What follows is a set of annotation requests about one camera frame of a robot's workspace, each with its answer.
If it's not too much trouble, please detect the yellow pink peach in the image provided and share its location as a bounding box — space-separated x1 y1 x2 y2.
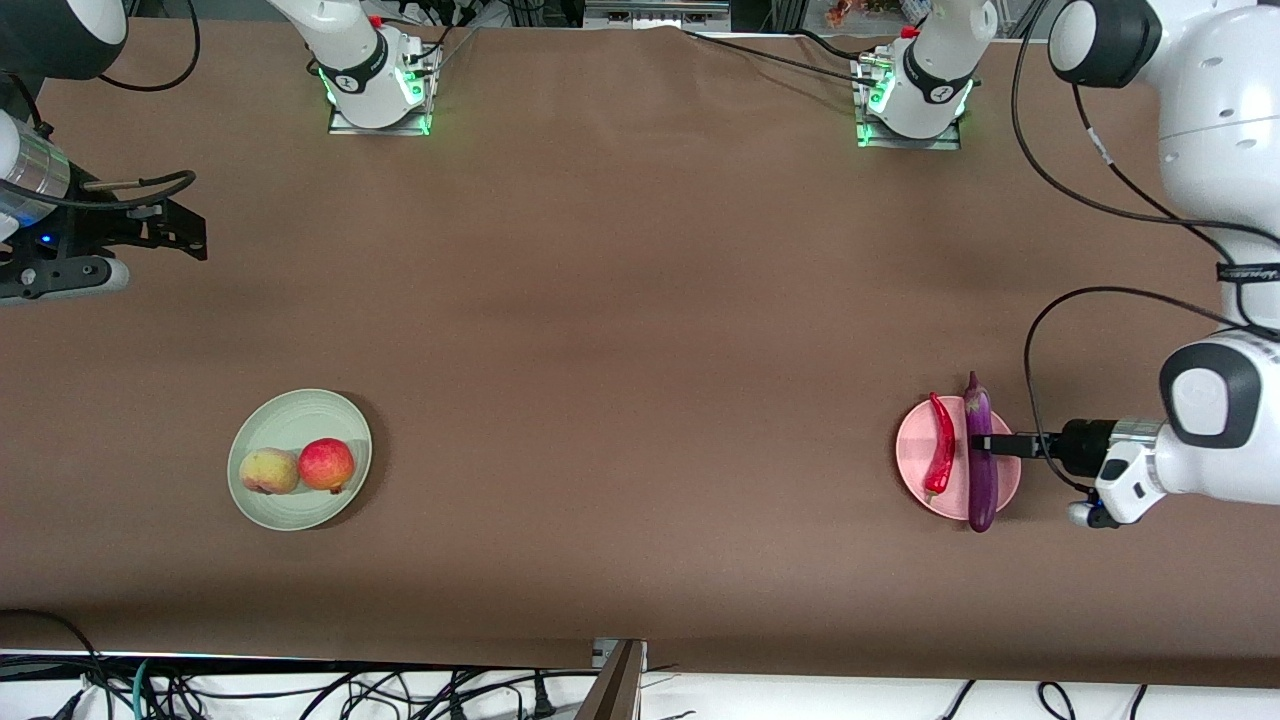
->
238 447 301 497

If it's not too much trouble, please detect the orange background object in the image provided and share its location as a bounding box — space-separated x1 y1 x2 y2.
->
825 0 901 29

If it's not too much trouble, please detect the purple eggplant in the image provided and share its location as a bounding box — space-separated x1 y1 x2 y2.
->
963 371 1002 534

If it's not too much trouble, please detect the red chili pepper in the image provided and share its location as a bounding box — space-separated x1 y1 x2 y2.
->
923 391 959 500

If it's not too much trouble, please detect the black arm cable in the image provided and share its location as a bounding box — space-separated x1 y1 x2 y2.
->
1010 0 1280 496
0 0 201 213

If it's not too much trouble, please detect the brown table cloth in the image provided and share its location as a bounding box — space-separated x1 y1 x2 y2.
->
0 15 1280 691

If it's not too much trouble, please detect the aluminium camera mount post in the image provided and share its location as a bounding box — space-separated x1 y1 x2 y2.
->
575 637 649 720

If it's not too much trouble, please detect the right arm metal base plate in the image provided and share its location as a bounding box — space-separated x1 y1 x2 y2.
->
327 42 435 137

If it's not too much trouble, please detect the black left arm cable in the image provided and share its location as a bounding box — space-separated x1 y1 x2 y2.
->
1010 0 1280 496

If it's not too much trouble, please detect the pink plate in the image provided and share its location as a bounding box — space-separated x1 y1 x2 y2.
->
894 396 1023 521

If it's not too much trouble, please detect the grey metal box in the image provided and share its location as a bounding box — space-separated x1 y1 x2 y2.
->
583 0 733 31

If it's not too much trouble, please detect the long black power cable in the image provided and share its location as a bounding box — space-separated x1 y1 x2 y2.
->
680 27 883 91

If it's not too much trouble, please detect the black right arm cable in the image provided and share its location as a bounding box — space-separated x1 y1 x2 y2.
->
0 0 201 213

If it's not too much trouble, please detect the black cable tangle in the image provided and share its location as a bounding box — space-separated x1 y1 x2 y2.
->
60 660 601 720

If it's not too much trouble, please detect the pale green plate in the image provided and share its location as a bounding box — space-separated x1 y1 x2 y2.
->
227 388 374 532

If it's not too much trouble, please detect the black cable loop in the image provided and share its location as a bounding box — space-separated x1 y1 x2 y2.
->
0 608 113 720

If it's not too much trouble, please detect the red apple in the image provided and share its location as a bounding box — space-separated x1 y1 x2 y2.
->
298 437 357 495

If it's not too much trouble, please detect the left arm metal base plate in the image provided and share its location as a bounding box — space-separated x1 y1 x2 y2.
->
853 52 964 151

